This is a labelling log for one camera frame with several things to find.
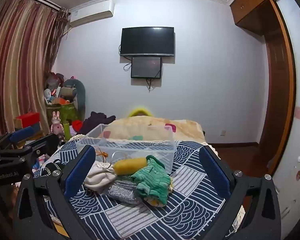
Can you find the yellow sponge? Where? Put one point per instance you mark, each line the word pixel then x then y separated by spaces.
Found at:
pixel 129 166

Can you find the green plush toy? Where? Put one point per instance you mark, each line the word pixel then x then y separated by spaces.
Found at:
pixel 74 90

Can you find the green cardboard box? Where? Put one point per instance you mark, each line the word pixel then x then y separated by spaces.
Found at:
pixel 67 112

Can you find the green knitted cloth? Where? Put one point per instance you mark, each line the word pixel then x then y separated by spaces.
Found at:
pixel 153 184

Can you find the white air conditioner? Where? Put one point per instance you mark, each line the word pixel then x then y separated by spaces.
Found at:
pixel 91 13

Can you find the large black television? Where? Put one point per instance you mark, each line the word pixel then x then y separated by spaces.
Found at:
pixel 148 41

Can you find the red plush item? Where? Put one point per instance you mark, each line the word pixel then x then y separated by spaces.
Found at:
pixel 77 125

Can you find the green cylinder bottle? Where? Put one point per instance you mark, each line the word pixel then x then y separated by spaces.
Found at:
pixel 67 133

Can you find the white drawstring pouch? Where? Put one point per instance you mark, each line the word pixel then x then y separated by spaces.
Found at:
pixel 100 176

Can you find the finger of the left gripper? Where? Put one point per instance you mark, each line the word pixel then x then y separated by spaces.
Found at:
pixel 23 134

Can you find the grey knitted cloth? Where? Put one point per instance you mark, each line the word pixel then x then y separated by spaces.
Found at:
pixel 123 190

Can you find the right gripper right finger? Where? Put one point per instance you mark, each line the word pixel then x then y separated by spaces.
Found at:
pixel 261 220

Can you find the red box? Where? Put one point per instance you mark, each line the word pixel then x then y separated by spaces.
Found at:
pixel 26 120

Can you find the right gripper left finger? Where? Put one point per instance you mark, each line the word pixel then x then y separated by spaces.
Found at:
pixel 32 219

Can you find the brown wooden door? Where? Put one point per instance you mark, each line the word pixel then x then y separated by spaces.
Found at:
pixel 282 87

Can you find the striped red curtain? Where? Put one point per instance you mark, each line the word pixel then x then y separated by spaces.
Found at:
pixel 30 35

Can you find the pink rabbit toy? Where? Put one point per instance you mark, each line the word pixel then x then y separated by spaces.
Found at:
pixel 56 126

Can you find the dark purple garment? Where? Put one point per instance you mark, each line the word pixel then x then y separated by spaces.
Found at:
pixel 94 120

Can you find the wooden overhead cabinet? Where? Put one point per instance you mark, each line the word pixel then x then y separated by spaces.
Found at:
pixel 256 16

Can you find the clear plastic storage box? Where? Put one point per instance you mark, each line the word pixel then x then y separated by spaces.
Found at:
pixel 118 149

